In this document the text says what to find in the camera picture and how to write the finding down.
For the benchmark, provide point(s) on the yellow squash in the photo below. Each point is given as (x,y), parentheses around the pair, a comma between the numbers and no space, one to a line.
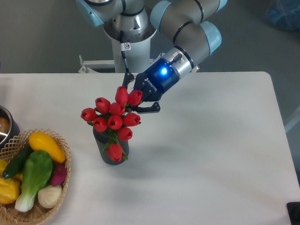
(41,141)

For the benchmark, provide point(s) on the dark grey ribbed vase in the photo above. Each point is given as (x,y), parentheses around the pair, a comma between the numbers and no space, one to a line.
(103,142)

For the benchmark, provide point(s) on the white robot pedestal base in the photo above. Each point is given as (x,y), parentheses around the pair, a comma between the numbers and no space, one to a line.
(131,45)

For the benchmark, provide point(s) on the orange yellow pumpkin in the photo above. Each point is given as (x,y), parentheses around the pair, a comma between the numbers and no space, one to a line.
(9,190)

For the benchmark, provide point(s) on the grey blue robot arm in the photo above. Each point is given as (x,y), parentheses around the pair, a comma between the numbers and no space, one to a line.
(154,49)

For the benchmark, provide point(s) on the dark green cucumber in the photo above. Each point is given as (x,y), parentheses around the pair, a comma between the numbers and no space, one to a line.
(16,164)

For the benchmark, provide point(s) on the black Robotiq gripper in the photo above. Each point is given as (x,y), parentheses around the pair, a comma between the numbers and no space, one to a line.
(153,83)

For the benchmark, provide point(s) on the white garlic bulb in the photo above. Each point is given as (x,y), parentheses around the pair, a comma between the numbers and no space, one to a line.
(49,196)

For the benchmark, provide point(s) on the green bok choy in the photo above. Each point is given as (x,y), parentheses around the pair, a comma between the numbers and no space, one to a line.
(36,172)

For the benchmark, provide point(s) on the blue plastic bag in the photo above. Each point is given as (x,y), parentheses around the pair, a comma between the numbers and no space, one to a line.
(284,14)

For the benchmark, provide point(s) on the magenta radish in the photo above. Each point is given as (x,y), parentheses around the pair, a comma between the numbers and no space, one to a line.
(59,175)

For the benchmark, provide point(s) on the woven wicker basket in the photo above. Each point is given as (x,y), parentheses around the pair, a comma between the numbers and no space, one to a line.
(38,214)

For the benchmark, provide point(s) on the red tulip bouquet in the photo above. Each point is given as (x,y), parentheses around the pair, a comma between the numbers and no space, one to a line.
(115,119)

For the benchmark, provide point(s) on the black device at table edge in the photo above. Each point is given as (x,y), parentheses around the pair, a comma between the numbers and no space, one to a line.
(294,212)

